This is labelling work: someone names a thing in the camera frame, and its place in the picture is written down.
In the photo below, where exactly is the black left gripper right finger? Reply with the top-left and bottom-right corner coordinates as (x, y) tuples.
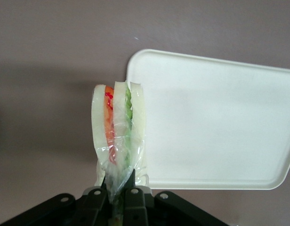
(121, 168), (228, 226)

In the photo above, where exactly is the white plastic tray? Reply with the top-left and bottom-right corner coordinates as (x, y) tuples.
(125, 48), (290, 191)

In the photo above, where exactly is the plastic-wrapped sandwich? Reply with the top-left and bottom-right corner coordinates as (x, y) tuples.
(90, 81), (151, 226)

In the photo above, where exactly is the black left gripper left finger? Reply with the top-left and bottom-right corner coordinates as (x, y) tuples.
(0, 175), (112, 226)

